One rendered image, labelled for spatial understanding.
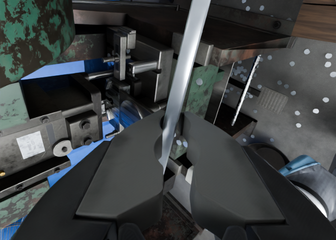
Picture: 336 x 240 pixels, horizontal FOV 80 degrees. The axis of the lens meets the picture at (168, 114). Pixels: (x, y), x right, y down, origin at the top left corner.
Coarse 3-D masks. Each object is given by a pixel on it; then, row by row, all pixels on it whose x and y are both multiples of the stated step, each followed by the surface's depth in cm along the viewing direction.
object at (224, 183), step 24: (192, 120) 12; (192, 144) 10; (216, 144) 10; (216, 168) 8; (240, 168) 8; (192, 192) 8; (216, 192) 7; (240, 192) 7; (264, 192) 7; (192, 216) 8; (216, 216) 7; (240, 216) 6; (264, 216) 6
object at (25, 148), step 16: (64, 96) 59; (80, 96) 61; (64, 112) 54; (80, 112) 58; (32, 128) 50; (48, 128) 53; (64, 128) 57; (80, 128) 57; (96, 128) 61; (0, 144) 47; (16, 144) 49; (32, 144) 52; (48, 144) 55; (64, 144) 58; (80, 144) 60; (0, 160) 48; (16, 160) 51; (32, 160) 54; (0, 176) 50
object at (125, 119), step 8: (120, 96) 69; (128, 96) 66; (120, 104) 71; (128, 104) 66; (136, 104) 63; (144, 104) 67; (152, 104) 67; (160, 104) 68; (120, 112) 71; (128, 112) 67; (136, 112) 64; (144, 112) 62; (152, 112) 60; (120, 120) 74; (128, 120) 69; (136, 120) 65
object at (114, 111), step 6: (108, 78) 73; (114, 78) 74; (114, 84) 70; (120, 84) 71; (126, 84) 71; (108, 90) 74; (114, 90) 71; (120, 90) 69; (126, 90) 71; (108, 96) 75; (114, 96) 72; (108, 102) 77; (114, 102) 73; (108, 108) 78; (114, 108) 75; (114, 114) 76
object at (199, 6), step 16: (192, 0) 9; (208, 0) 9; (192, 16) 9; (192, 32) 9; (192, 48) 9; (176, 64) 10; (192, 64) 10; (176, 80) 10; (176, 96) 10; (176, 112) 11; (160, 160) 14
